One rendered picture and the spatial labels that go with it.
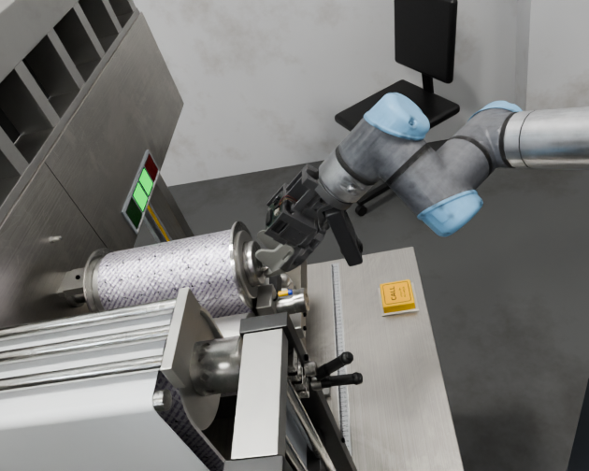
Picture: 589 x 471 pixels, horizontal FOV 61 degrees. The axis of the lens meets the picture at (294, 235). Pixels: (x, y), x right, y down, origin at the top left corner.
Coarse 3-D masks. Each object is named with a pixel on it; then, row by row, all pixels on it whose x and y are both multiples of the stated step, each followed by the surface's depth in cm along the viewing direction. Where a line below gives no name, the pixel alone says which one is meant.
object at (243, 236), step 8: (240, 232) 83; (240, 240) 82; (248, 240) 86; (240, 248) 81; (240, 256) 80; (96, 264) 86; (240, 264) 79; (96, 272) 85; (240, 272) 79; (96, 280) 84; (96, 288) 84; (248, 288) 81; (256, 288) 86; (96, 296) 84; (256, 296) 85; (96, 304) 84
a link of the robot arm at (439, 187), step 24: (456, 144) 67; (408, 168) 64; (432, 168) 64; (456, 168) 65; (480, 168) 66; (408, 192) 65; (432, 192) 64; (456, 192) 64; (432, 216) 65; (456, 216) 63
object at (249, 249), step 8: (248, 248) 82; (256, 248) 84; (248, 256) 81; (248, 264) 81; (256, 264) 82; (264, 264) 87; (248, 272) 81; (256, 272) 82; (248, 280) 82; (256, 280) 82; (264, 280) 85
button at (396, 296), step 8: (400, 280) 116; (408, 280) 115; (384, 288) 115; (392, 288) 115; (400, 288) 114; (408, 288) 114; (384, 296) 114; (392, 296) 113; (400, 296) 112; (408, 296) 112; (384, 304) 112; (392, 304) 112; (400, 304) 111; (408, 304) 111; (384, 312) 113
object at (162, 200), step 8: (160, 176) 174; (160, 184) 173; (160, 192) 172; (168, 192) 178; (152, 200) 175; (160, 200) 175; (168, 200) 177; (160, 208) 177; (168, 208) 177; (176, 208) 182; (160, 216) 180; (168, 216) 180; (176, 216) 181; (168, 224) 183; (176, 224) 182; (184, 224) 187; (168, 232) 185; (176, 232) 185; (184, 232) 185; (192, 232) 192
